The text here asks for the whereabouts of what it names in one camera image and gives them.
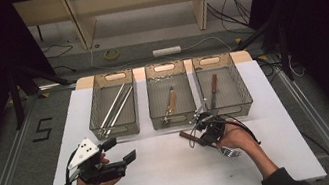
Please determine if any clear grey plastic bin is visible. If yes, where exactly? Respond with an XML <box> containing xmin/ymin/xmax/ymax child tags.
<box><xmin>189</xmin><ymin>49</ymin><xmax>256</xmax><ymax>125</ymax></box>
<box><xmin>141</xmin><ymin>58</ymin><xmax>200</xmax><ymax>132</ymax></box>
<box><xmin>80</xmin><ymin>67</ymin><xmax>145</xmax><ymax>143</ymax></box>

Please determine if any brown-handled knife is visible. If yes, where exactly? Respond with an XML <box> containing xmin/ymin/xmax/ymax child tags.
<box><xmin>178</xmin><ymin>121</ymin><xmax>242</xmax><ymax>167</ymax></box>
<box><xmin>204</xmin><ymin>73</ymin><xmax>224</xmax><ymax>110</ymax></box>

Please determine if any person's right hand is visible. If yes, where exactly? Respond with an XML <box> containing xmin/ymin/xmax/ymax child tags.
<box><xmin>213</xmin><ymin>119</ymin><xmax>262</xmax><ymax>166</ymax></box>

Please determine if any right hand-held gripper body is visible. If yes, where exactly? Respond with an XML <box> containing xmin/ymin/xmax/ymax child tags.
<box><xmin>186</xmin><ymin>95</ymin><xmax>229</xmax><ymax>148</ymax></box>

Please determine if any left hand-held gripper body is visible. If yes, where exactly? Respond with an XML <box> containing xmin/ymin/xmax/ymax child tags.
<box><xmin>62</xmin><ymin>131</ymin><xmax>130</xmax><ymax>185</ymax></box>

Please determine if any metal spoon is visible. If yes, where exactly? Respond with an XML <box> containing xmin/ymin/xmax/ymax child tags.
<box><xmin>157</xmin><ymin>85</ymin><xmax>181</xmax><ymax>126</ymax></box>

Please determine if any white table mat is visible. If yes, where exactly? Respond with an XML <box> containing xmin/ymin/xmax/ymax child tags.
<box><xmin>24</xmin><ymin>50</ymin><xmax>329</xmax><ymax>185</ymax></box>

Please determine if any black floor cable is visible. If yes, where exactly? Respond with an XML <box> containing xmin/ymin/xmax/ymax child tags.
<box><xmin>41</xmin><ymin>41</ymin><xmax>78</xmax><ymax>78</ymax></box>

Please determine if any right hand-held gripper cable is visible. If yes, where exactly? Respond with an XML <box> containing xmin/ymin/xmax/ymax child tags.
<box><xmin>219</xmin><ymin>109</ymin><xmax>262</xmax><ymax>151</ymax></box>

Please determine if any white power strip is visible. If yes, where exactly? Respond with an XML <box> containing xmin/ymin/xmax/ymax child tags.
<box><xmin>151</xmin><ymin>44</ymin><xmax>183</xmax><ymax>59</ymax></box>

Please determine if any black metal stand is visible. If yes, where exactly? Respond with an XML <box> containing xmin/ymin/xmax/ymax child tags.
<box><xmin>4</xmin><ymin>56</ymin><xmax>79</xmax><ymax>132</ymax></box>
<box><xmin>228</xmin><ymin>1</ymin><xmax>296</xmax><ymax>90</ymax></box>

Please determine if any white chopstick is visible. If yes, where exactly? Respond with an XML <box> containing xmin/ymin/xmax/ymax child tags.
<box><xmin>92</xmin><ymin>82</ymin><xmax>133</xmax><ymax>132</ymax></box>
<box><xmin>97</xmin><ymin>86</ymin><xmax>142</xmax><ymax>138</ymax></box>

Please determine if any yellow tape roll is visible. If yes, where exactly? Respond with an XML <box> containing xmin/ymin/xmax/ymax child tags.
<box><xmin>102</xmin><ymin>47</ymin><xmax>121</xmax><ymax>62</ymax></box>

